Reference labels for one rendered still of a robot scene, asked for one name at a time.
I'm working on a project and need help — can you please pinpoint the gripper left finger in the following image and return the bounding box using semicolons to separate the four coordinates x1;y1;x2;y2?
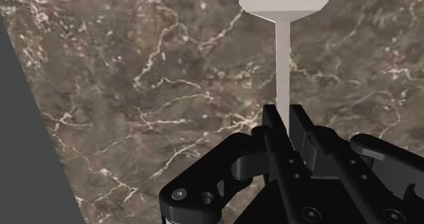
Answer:
158;104;313;224

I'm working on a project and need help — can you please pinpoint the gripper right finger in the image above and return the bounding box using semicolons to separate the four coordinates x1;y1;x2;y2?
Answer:
289;104;424;224

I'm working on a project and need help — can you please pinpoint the white spatula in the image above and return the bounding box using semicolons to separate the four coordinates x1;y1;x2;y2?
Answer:
238;0;331;136

